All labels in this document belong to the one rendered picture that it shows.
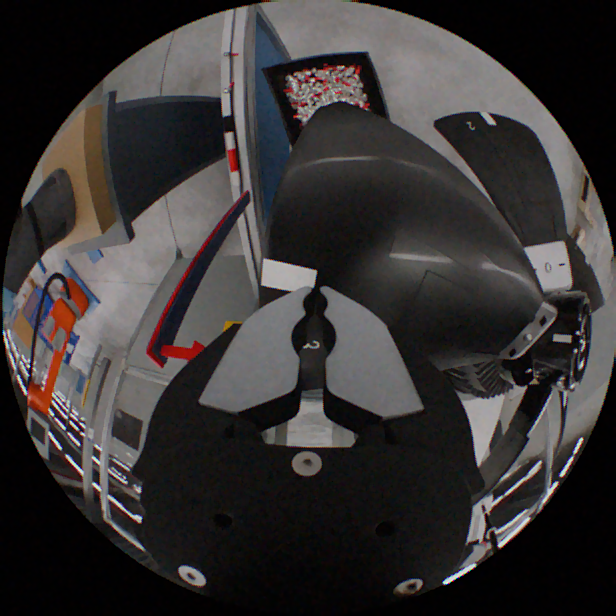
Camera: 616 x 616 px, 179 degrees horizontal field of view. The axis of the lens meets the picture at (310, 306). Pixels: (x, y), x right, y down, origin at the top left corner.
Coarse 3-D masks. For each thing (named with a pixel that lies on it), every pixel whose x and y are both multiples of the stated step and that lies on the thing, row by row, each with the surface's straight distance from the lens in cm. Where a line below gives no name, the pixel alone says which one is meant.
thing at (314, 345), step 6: (306, 336) 15; (312, 336) 15; (318, 336) 15; (306, 342) 16; (312, 342) 16; (318, 342) 16; (306, 348) 16; (312, 348) 16; (318, 348) 16; (324, 348) 16; (324, 354) 16
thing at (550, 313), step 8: (544, 304) 23; (544, 312) 25; (552, 312) 26; (536, 320) 25; (552, 320) 28; (528, 328) 25; (536, 328) 26; (544, 328) 28; (520, 336) 26; (536, 336) 28; (512, 344) 26; (520, 344) 27; (504, 352) 27; (520, 352) 30
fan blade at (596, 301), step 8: (568, 240) 61; (568, 248) 58; (568, 256) 55; (576, 256) 58; (584, 256) 64; (576, 264) 55; (584, 264) 60; (576, 272) 52; (584, 272) 56; (592, 272) 63; (576, 280) 49; (584, 280) 52; (592, 280) 58; (576, 288) 47; (584, 288) 50; (592, 288) 55; (600, 288) 65; (592, 296) 53; (600, 296) 61; (592, 304) 50; (600, 304) 57; (592, 312) 48
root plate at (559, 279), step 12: (528, 252) 33; (540, 252) 33; (552, 252) 34; (564, 252) 35; (540, 264) 33; (552, 264) 34; (540, 276) 33; (552, 276) 34; (564, 276) 34; (552, 288) 34; (564, 288) 34
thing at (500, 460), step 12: (516, 432) 34; (504, 444) 35; (516, 444) 31; (492, 456) 37; (504, 456) 32; (516, 456) 28; (480, 468) 38; (492, 468) 33; (504, 468) 28; (492, 480) 29; (480, 492) 29
